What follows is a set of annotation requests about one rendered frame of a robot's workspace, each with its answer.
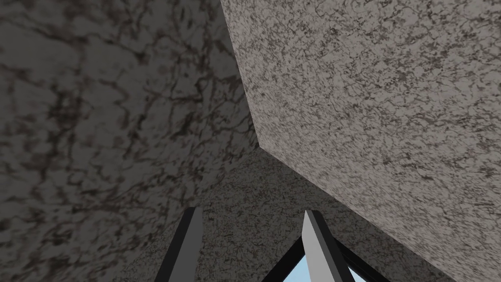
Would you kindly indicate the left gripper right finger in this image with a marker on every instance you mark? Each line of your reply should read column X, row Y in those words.
column 323, row 254

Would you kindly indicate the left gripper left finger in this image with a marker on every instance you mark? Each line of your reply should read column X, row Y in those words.
column 182, row 250

